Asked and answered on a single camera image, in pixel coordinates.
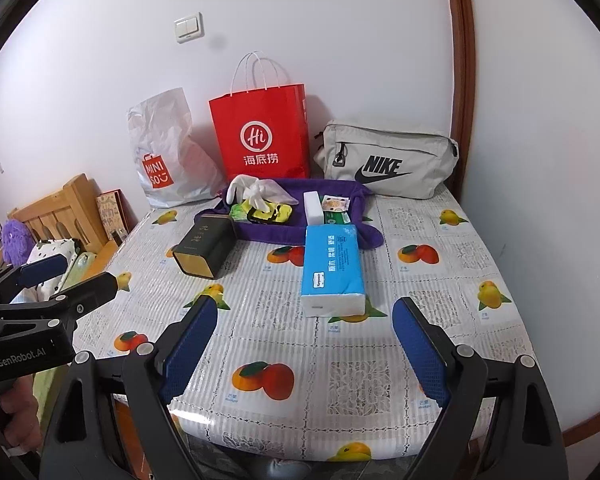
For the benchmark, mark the green packet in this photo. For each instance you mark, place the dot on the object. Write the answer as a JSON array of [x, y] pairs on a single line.
[[337, 217]]

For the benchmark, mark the small orange print packet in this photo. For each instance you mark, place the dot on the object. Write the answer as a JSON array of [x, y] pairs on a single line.
[[336, 203]]

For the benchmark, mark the white light switch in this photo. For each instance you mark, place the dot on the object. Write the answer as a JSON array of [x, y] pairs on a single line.
[[189, 27]]

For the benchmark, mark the purple plush toy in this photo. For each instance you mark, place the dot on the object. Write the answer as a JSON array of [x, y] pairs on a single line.
[[16, 240]]

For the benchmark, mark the red paper bag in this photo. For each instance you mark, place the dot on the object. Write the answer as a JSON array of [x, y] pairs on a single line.
[[260, 125]]

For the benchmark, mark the yellow pouch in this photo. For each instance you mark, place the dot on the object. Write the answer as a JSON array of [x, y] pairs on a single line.
[[280, 214]]

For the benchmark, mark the floral white pillow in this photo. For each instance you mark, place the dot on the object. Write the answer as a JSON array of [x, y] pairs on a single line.
[[55, 250]]

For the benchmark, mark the person's left hand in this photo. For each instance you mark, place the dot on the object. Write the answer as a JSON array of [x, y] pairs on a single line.
[[22, 420]]

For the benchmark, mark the purple towel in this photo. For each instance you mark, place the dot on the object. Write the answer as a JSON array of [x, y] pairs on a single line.
[[280, 230]]

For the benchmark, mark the illustrated book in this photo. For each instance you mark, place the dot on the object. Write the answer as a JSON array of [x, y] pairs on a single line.
[[111, 212]]

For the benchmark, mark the white glove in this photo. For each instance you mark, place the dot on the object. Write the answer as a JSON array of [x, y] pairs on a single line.
[[242, 187]]

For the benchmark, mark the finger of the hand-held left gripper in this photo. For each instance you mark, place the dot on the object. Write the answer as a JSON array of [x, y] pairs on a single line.
[[42, 267], [92, 292]]

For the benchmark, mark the blue tissue pack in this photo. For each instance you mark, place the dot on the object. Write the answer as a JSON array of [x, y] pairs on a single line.
[[330, 265]]

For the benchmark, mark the white sponge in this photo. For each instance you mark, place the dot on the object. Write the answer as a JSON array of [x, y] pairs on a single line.
[[313, 207]]

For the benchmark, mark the grey waist bag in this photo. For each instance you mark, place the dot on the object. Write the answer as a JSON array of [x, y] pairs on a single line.
[[415, 155]]

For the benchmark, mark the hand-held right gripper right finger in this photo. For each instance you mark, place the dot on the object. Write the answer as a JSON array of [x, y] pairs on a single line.
[[420, 350]]

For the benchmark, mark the white plastic shopping bag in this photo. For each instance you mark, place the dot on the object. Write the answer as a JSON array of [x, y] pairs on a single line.
[[165, 135]]

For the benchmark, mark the wooden chair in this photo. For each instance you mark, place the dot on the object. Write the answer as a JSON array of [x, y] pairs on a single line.
[[65, 205]]

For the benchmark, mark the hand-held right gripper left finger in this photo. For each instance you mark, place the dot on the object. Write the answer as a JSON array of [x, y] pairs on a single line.
[[190, 345]]

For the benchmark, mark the dark tea tin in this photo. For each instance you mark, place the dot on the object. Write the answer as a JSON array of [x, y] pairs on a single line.
[[200, 245]]

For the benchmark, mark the green tissue pack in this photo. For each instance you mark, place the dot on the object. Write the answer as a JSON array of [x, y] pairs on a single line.
[[240, 210]]

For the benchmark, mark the pale green blanket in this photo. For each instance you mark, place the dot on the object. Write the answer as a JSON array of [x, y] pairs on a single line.
[[75, 270]]

